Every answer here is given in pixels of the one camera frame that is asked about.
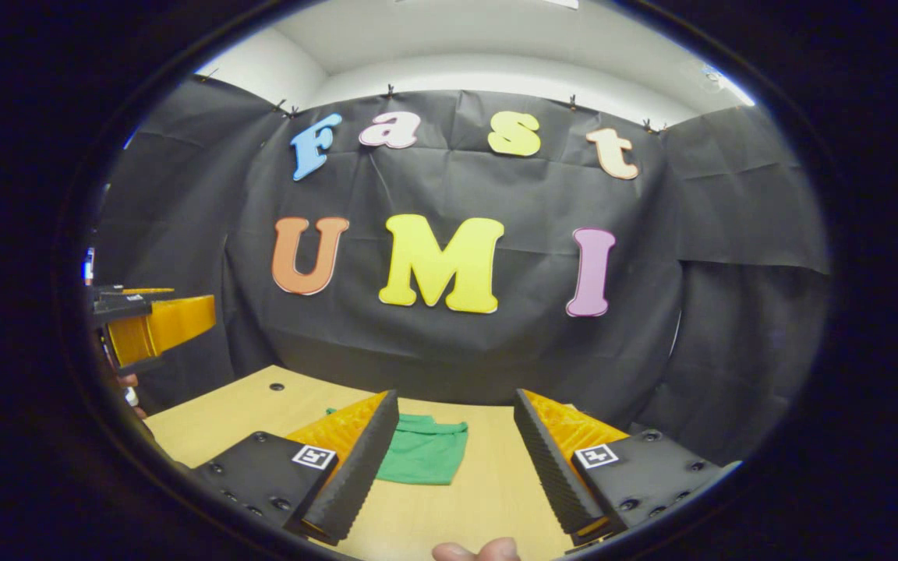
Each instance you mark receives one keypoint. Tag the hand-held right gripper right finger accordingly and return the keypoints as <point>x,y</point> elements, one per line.
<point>558,475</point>

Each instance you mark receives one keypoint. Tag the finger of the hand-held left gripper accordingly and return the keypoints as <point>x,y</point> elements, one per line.
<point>118,296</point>
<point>176,319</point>

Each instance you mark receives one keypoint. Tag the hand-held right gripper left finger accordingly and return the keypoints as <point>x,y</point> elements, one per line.
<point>355,483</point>

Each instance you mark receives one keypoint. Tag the green T-shirt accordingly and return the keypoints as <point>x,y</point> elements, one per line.
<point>426,456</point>

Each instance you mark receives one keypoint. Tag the lit computer monitor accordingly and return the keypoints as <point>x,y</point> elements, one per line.
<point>89,266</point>

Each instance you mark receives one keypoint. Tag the black backdrop cloth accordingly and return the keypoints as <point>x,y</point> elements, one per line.
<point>511,351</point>

